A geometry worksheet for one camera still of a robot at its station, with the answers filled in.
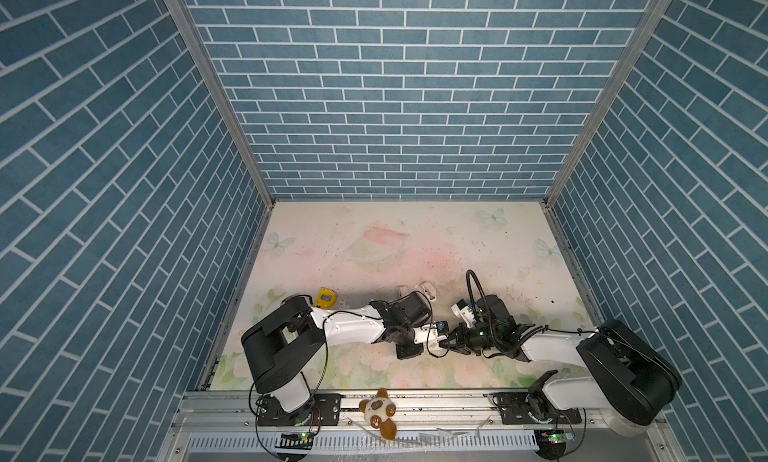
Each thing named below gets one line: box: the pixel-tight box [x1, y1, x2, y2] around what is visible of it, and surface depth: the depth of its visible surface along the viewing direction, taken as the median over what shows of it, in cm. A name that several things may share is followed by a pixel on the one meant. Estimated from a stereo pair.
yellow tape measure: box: [315, 287, 337, 309], surface depth 94 cm
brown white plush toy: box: [359, 388, 397, 441], surface depth 72 cm
